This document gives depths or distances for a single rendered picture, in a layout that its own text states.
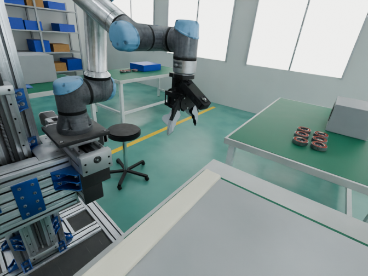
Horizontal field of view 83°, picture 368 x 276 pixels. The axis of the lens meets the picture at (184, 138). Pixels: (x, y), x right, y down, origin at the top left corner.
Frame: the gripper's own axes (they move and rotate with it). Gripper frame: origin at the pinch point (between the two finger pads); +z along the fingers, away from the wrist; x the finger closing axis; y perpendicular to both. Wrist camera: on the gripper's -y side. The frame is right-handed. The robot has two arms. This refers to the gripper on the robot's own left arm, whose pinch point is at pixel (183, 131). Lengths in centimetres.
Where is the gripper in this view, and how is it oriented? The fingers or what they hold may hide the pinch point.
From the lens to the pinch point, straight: 76.2
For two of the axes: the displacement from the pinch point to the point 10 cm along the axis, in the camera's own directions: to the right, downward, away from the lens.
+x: -6.9, 2.8, -6.7
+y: -7.2, -3.6, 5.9
